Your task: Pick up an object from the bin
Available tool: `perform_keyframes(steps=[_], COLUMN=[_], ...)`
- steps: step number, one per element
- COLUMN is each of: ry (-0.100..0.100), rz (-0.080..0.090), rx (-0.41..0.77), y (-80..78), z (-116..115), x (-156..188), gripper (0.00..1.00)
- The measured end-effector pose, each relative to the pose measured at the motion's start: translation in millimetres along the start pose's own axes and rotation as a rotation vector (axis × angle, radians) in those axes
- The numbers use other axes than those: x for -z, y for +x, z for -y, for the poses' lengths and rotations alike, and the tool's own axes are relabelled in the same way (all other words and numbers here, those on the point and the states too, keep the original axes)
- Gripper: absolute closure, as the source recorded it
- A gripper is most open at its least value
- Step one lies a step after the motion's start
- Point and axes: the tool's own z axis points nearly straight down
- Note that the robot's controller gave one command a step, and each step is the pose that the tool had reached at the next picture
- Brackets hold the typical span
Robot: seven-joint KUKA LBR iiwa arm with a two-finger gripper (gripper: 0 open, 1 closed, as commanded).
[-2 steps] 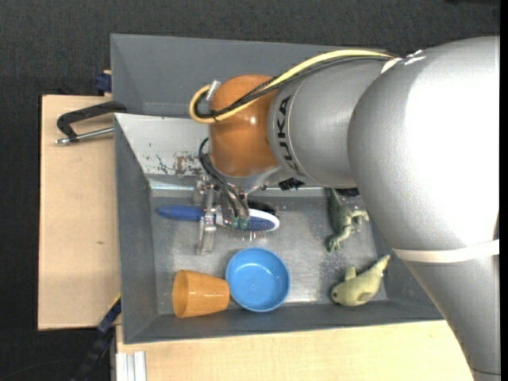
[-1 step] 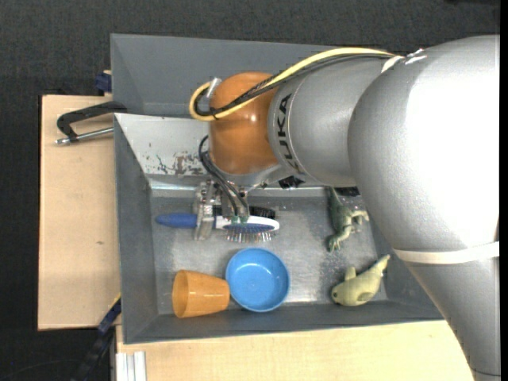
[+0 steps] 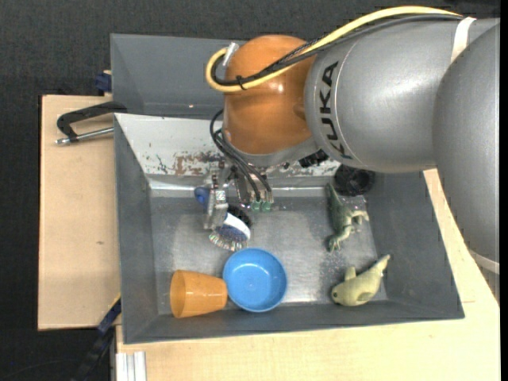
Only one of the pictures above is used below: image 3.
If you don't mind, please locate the brown flat board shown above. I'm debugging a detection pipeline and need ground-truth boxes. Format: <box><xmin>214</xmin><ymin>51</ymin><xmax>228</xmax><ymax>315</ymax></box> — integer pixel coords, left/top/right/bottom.
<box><xmin>37</xmin><ymin>94</ymin><xmax>122</xmax><ymax>331</ymax></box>

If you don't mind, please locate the blue and white brush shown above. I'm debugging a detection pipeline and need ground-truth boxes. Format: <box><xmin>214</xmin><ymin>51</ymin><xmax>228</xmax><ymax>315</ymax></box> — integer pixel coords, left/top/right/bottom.
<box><xmin>193</xmin><ymin>186</ymin><xmax>253</xmax><ymax>252</ymax></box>

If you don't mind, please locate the grey metal bin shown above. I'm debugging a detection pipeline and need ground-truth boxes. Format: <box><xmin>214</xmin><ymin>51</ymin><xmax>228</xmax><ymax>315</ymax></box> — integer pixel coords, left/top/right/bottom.
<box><xmin>110</xmin><ymin>33</ymin><xmax>466</xmax><ymax>345</ymax></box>

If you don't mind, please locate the pale green toy whale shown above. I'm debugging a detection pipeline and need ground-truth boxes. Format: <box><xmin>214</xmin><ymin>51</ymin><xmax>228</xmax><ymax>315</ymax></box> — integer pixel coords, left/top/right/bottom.
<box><xmin>330</xmin><ymin>253</ymin><xmax>392</xmax><ymax>307</ymax></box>

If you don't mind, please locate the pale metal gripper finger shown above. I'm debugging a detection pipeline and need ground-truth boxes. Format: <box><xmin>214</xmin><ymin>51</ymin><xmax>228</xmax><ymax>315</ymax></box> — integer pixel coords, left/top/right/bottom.
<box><xmin>202</xmin><ymin>208</ymin><xmax>227</xmax><ymax>231</ymax></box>
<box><xmin>212</xmin><ymin>188</ymin><xmax>231</xmax><ymax>216</ymax></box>

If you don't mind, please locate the orange plastic cup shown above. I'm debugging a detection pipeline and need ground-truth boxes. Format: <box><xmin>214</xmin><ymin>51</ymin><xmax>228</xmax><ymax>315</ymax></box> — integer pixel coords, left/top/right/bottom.
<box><xmin>169</xmin><ymin>269</ymin><xmax>229</xmax><ymax>319</ymax></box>

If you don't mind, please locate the black cylinder on white bracket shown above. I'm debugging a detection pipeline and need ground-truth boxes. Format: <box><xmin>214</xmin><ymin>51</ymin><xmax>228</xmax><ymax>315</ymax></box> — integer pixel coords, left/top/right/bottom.
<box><xmin>298</xmin><ymin>148</ymin><xmax>330</xmax><ymax>170</ymax></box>

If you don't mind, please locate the green toy dinosaur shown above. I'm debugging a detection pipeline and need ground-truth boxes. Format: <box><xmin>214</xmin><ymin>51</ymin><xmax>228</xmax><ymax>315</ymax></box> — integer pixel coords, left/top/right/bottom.
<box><xmin>325</xmin><ymin>182</ymin><xmax>371</xmax><ymax>253</ymax></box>

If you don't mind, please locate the blue plastic bowl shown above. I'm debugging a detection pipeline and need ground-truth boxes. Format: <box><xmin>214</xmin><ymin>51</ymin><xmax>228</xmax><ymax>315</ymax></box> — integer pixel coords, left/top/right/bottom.
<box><xmin>221</xmin><ymin>247</ymin><xmax>288</xmax><ymax>314</ymax></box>

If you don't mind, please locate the black round ribbed thing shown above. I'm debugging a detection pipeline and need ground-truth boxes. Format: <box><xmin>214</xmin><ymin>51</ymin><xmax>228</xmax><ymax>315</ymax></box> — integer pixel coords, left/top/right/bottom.
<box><xmin>333</xmin><ymin>164</ymin><xmax>377</xmax><ymax>197</ymax></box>

